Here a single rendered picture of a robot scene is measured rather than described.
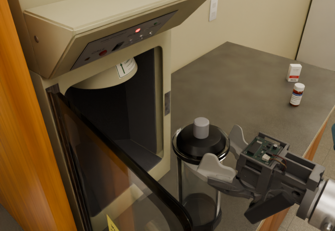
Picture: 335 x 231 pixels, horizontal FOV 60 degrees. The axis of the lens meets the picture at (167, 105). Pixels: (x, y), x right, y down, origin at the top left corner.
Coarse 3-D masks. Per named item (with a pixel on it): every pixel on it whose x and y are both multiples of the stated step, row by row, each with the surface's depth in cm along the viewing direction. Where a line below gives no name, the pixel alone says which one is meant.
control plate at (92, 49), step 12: (144, 24) 45; (156, 24) 50; (108, 36) 40; (120, 36) 44; (132, 36) 48; (144, 36) 53; (84, 48) 39; (96, 48) 42; (108, 48) 46; (120, 48) 50
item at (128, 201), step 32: (64, 128) 48; (96, 128) 37; (96, 160) 40; (128, 160) 32; (96, 192) 47; (128, 192) 35; (160, 192) 29; (96, 224) 57; (128, 224) 40; (160, 224) 31
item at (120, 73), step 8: (120, 64) 61; (128, 64) 63; (136, 64) 67; (104, 72) 59; (112, 72) 60; (120, 72) 61; (128, 72) 62; (88, 80) 59; (96, 80) 59; (104, 80) 59; (112, 80) 60; (120, 80) 61; (80, 88) 59; (88, 88) 59; (96, 88) 59
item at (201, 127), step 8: (200, 120) 52; (208, 120) 52; (184, 128) 55; (192, 128) 55; (200, 128) 51; (208, 128) 52; (216, 128) 55; (184, 136) 53; (192, 136) 53; (200, 136) 52; (208, 136) 53; (216, 136) 53; (224, 136) 55; (184, 144) 52; (192, 144) 51; (200, 144) 51; (208, 144) 51; (216, 144) 51; (224, 144) 53; (192, 152) 51; (200, 152) 51; (208, 152) 51; (216, 152) 51
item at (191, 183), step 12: (228, 144) 53; (192, 156) 51; (192, 180) 54; (192, 192) 56; (204, 192) 56; (216, 192) 57; (192, 204) 58; (204, 204) 58; (216, 204) 60; (192, 216) 60; (204, 216) 60; (216, 216) 62
